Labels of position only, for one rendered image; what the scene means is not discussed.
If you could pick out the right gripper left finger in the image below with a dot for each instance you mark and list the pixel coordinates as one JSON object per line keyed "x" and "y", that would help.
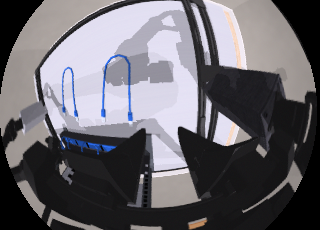
{"x": 120, "y": 166}

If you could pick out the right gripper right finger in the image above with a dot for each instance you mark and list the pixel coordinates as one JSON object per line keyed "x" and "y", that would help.
{"x": 207, "y": 161}

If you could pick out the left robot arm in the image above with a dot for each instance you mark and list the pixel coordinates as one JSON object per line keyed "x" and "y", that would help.
{"x": 10, "y": 135}

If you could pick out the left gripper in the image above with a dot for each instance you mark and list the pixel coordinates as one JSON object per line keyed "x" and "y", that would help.
{"x": 58, "y": 158}

